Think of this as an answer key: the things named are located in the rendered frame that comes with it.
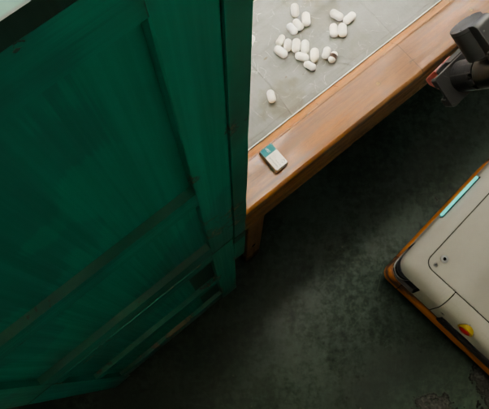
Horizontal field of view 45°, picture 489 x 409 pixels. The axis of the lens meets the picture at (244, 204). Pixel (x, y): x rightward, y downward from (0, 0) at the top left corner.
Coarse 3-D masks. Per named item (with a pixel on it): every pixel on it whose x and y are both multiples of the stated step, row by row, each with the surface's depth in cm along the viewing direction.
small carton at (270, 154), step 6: (270, 144) 134; (264, 150) 134; (270, 150) 134; (276, 150) 134; (264, 156) 134; (270, 156) 134; (276, 156) 134; (282, 156) 134; (270, 162) 133; (276, 162) 133; (282, 162) 133; (276, 168) 133; (282, 168) 135
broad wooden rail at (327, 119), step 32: (448, 0) 148; (480, 0) 147; (416, 32) 144; (448, 32) 144; (384, 64) 142; (416, 64) 142; (320, 96) 142; (352, 96) 140; (384, 96) 140; (288, 128) 138; (320, 128) 138; (352, 128) 138; (256, 160) 136; (288, 160) 136; (320, 160) 143; (256, 192) 134; (288, 192) 148
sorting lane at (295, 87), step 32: (256, 0) 149; (288, 0) 149; (320, 0) 149; (352, 0) 149; (384, 0) 150; (416, 0) 150; (256, 32) 147; (288, 32) 147; (320, 32) 147; (352, 32) 147; (384, 32) 147; (256, 64) 145; (288, 64) 145; (320, 64) 145; (352, 64) 145; (256, 96) 142; (288, 96) 143; (256, 128) 140
